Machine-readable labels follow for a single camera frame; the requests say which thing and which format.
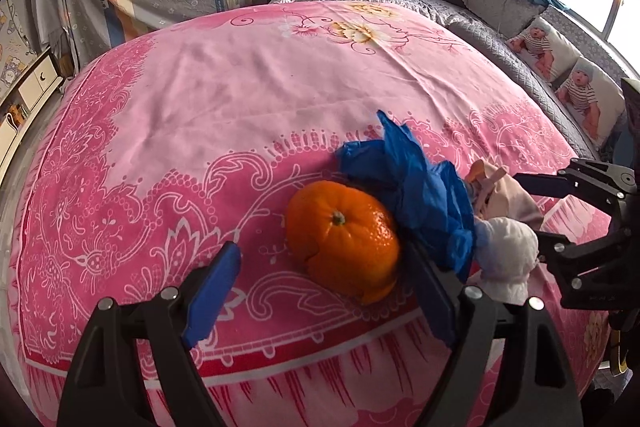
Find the pink floral blanket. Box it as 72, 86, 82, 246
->
7, 1, 613, 427

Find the yellow bin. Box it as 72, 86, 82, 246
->
609, 329, 632, 377

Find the cartoon wall poster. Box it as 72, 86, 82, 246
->
0, 0, 38, 100

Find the blue plastic bag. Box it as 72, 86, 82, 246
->
334, 109, 476, 285

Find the white low cabinet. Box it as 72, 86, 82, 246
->
0, 46, 68, 180

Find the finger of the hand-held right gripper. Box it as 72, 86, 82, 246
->
512, 157, 640, 219
535, 226, 640, 310

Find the grey quilted corner sofa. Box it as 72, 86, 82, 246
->
270, 0, 640, 158

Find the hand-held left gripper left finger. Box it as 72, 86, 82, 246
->
56, 241, 242, 427

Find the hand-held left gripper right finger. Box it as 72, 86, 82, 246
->
400, 239, 585, 427

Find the grey pillow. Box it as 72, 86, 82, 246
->
460, 0, 548, 38

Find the white tissue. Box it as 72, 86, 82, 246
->
470, 216, 540, 305

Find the baby print pillow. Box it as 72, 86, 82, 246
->
554, 57, 628, 148
506, 16, 583, 84

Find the orange tangerine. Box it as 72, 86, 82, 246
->
286, 180, 402, 306

